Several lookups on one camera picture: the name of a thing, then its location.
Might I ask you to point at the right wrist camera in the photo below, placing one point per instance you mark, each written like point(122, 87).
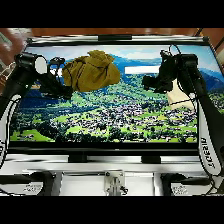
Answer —
point(165, 59)

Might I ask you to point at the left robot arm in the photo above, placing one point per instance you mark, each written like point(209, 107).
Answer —
point(20, 78)

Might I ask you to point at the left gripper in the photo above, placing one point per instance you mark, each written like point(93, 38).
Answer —
point(64, 91)

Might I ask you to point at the olive green garment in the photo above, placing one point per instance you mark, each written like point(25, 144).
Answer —
point(91, 71)

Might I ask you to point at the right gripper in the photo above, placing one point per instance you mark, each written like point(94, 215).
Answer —
point(156, 83)

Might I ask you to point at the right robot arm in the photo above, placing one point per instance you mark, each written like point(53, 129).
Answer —
point(208, 116)

